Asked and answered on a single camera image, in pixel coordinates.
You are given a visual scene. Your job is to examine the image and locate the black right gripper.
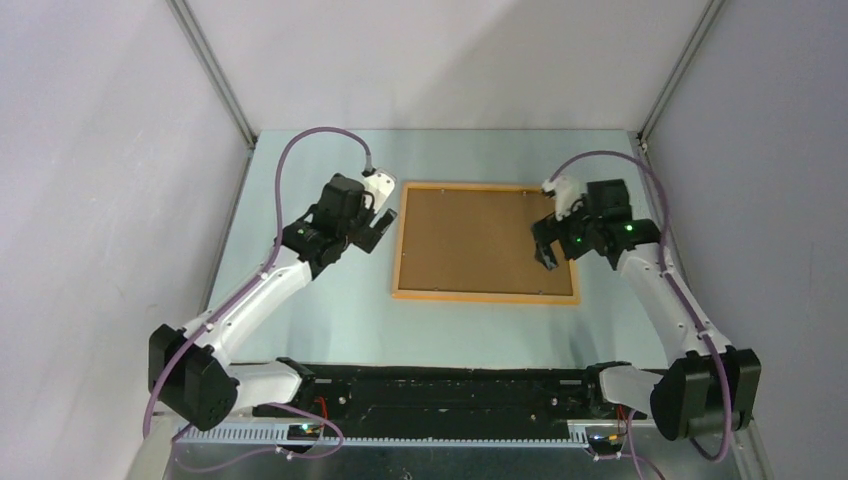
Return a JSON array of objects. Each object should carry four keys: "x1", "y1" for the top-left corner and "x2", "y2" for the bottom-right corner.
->
[{"x1": 530, "y1": 194, "x2": 601, "y2": 271}]

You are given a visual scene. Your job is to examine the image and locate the orange wooden picture frame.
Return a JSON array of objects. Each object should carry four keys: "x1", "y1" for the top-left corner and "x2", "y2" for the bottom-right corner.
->
[{"x1": 390, "y1": 182, "x2": 582, "y2": 307}]

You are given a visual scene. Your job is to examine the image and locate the brown cardboard backing board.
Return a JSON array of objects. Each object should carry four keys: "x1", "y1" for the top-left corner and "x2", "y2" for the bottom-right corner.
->
[{"x1": 398, "y1": 188, "x2": 574, "y2": 297}]

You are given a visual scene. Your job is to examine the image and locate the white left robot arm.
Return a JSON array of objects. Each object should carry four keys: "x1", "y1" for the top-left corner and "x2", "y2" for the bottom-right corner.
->
[{"x1": 149, "y1": 169, "x2": 397, "y2": 431}]

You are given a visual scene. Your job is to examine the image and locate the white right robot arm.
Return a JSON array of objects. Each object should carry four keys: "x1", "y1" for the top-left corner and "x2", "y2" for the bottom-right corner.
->
[{"x1": 531, "y1": 176, "x2": 762, "y2": 441}]

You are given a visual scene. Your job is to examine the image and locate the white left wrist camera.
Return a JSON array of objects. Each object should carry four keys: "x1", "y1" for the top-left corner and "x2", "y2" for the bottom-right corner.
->
[{"x1": 362, "y1": 168, "x2": 397, "y2": 213}]

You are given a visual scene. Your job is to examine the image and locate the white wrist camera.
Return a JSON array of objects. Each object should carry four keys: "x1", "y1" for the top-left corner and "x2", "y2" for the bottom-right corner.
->
[
  {"x1": 362, "y1": 168, "x2": 397, "y2": 213},
  {"x1": 541, "y1": 175, "x2": 585, "y2": 222}
]

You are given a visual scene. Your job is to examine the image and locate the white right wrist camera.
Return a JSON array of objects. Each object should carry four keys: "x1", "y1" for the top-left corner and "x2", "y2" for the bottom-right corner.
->
[{"x1": 541, "y1": 175, "x2": 585, "y2": 222}]

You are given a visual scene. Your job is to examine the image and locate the grey slotted cable duct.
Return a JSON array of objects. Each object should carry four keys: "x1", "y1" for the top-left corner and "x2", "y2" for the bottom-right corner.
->
[{"x1": 173, "y1": 423, "x2": 591, "y2": 448}]

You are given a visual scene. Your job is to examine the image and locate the aluminium front rail frame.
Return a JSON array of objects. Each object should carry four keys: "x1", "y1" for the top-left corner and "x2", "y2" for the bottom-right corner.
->
[{"x1": 125, "y1": 376, "x2": 776, "y2": 480}]

